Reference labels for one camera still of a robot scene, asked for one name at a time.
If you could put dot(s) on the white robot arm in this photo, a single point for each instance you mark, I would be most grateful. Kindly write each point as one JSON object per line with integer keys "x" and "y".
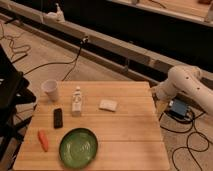
{"x": 185, "y": 78}

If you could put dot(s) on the blue power box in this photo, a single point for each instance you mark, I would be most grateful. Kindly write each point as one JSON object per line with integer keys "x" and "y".
{"x": 178, "y": 108}

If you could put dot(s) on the orange carrot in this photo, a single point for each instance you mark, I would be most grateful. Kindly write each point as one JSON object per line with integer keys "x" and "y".
{"x": 43, "y": 140}

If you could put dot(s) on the black stand at left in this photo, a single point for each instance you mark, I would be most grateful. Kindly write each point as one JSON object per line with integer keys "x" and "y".
{"x": 13, "y": 91}

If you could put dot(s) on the white glue bottle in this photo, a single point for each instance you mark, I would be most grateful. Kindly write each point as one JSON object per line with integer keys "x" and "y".
{"x": 77, "y": 102}

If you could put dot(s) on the white object on rail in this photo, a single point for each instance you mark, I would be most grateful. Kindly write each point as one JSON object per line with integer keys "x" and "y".
{"x": 58, "y": 15}

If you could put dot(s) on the white ceramic cup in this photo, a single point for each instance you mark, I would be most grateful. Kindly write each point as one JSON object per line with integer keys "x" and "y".
{"x": 50, "y": 88}

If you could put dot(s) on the white sponge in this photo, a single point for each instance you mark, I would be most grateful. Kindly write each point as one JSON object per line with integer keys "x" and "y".
{"x": 108, "y": 105}

